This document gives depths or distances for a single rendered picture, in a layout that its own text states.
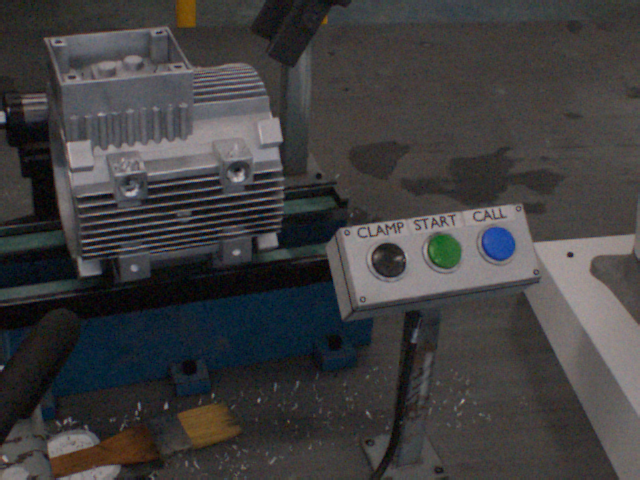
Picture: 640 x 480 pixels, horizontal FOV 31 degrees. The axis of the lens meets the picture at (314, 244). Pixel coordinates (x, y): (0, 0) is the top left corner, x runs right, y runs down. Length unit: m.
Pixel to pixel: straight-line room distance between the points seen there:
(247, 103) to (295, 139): 0.43
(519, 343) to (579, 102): 0.63
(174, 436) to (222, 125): 0.31
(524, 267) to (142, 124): 0.37
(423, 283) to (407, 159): 0.68
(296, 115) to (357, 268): 0.59
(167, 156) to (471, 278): 0.31
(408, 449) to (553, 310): 0.28
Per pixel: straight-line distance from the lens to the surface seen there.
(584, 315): 1.25
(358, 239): 0.95
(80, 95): 1.05
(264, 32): 1.07
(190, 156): 1.08
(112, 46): 1.14
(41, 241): 1.23
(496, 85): 1.86
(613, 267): 1.30
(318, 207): 1.28
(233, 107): 1.10
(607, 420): 1.19
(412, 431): 1.11
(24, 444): 0.65
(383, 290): 0.94
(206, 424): 1.17
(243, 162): 1.06
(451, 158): 1.64
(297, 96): 1.49
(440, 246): 0.96
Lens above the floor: 1.61
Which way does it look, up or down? 35 degrees down
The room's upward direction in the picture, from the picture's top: 4 degrees clockwise
